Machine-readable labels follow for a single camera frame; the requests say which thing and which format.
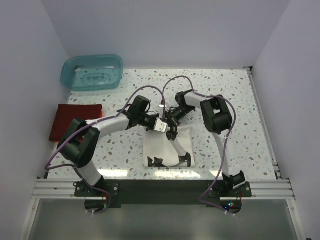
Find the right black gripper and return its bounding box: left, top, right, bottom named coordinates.
left=163, top=105, right=195, bottom=136

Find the teal plastic bin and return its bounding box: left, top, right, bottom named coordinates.
left=60, top=54, right=124, bottom=92

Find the folded dark red shirt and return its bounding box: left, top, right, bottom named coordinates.
left=48, top=103, right=104, bottom=142

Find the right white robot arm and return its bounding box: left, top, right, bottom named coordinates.
left=165, top=90, right=246, bottom=197

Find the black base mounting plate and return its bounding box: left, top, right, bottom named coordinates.
left=73, top=179, right=253, bottom=213

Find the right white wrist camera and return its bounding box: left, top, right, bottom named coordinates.
left=159, top=102, right=168, bottom=109

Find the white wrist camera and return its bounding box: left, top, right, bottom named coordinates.
left=159, top=102, right=168, bottom=109
left=153, top=118, right=168, bottom=133

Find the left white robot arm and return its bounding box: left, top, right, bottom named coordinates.
left=57, top=95, right=160, bottom=196

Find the white t shirt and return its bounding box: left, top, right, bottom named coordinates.
left=142, top=126, right=195, bottom=169

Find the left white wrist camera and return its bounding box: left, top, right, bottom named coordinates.
left=153, top=118, right=168, bottom=133

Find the aluminium extrusion rail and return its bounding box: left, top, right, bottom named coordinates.
left=32, top=179, right=295, bottom=200

